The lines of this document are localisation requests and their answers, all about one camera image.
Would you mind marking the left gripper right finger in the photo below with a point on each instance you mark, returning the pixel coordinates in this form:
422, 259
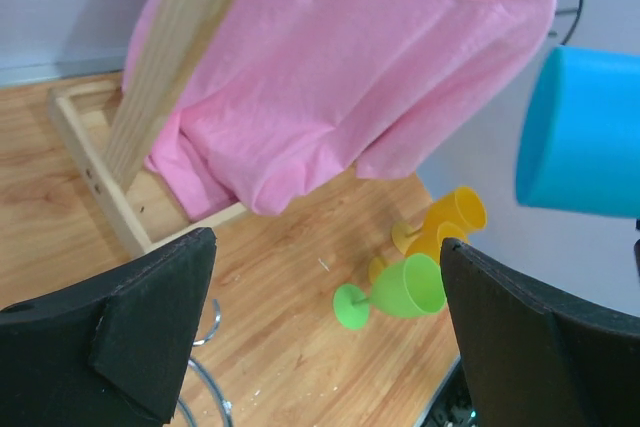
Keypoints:
535, 355

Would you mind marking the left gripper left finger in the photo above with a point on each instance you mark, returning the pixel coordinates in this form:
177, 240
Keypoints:
111, 350

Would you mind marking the green wine glass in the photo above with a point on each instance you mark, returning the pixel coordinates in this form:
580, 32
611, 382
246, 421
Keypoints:
407, 289

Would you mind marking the orange wine glass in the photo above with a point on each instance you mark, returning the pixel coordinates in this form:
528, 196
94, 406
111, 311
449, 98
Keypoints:
463, 207
427, 242

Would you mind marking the blue wine glass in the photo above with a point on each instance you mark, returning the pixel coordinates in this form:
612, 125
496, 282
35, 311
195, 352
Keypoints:
579, 147

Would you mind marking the chrome wine glass rack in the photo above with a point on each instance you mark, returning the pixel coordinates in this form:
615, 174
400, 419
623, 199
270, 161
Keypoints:
223, 404

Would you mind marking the wooden clothes rack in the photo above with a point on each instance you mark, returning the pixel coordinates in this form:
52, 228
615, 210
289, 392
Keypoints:
109, 131

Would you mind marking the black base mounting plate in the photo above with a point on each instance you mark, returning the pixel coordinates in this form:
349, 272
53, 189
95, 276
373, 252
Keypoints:
451, 405

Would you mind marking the pink t-shirt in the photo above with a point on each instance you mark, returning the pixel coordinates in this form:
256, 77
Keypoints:
291, 93

